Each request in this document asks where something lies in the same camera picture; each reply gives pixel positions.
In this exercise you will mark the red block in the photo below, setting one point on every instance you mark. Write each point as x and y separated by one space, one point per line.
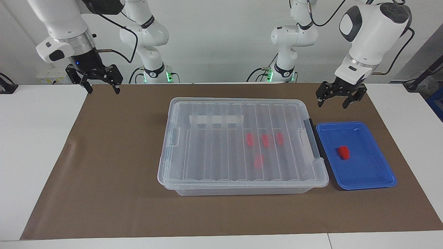
279 139
249 139
343 153
265 141
259 161

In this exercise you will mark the blue plastic tray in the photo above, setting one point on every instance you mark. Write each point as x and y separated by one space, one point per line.
367 173

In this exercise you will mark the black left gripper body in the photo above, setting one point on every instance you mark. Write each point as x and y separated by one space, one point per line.
346 86

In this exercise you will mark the black clamp mount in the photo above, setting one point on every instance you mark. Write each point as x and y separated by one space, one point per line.
7 86

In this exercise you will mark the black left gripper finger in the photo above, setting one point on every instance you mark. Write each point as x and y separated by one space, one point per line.
358 94
327 90

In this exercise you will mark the clear ribbed plastic lid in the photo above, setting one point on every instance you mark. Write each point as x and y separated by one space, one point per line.
214 155

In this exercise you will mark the black stand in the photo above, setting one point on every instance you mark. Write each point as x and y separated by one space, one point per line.
424 74

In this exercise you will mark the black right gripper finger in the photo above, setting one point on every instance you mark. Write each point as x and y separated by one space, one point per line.
116 77
81 77

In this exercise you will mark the blue bin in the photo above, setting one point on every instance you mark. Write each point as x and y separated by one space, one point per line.
436 103

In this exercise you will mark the clear plastic storage box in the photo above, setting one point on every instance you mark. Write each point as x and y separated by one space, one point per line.
242 191

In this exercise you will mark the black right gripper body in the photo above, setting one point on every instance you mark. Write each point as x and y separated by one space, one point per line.
84 61

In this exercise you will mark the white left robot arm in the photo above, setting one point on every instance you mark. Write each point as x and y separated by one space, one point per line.
370 31

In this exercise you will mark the white power strip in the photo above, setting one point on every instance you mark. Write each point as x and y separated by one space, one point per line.
52 76

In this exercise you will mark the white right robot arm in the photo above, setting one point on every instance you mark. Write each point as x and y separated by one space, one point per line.
65 20

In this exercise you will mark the brown table mat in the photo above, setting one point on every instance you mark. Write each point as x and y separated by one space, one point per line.
104 173

